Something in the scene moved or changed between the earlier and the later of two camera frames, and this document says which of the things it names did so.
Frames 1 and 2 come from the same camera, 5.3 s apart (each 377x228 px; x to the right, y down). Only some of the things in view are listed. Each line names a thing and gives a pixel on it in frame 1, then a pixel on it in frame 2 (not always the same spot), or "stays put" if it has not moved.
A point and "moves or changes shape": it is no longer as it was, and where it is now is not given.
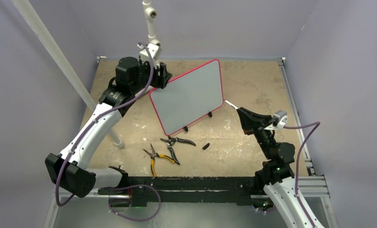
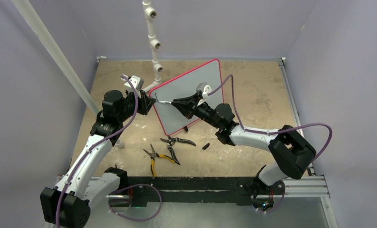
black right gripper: [251, 121] to [188, 105]
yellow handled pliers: [153, 155] stays put
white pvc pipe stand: [150, 14] stays put
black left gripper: [160, 81] to [145, 102]
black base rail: [240, 190] stays put
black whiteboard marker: [231, 104] moves or changes shape
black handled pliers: [171, 141] stays put
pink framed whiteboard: [188, 97] stays put
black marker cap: [206, 146] stays put
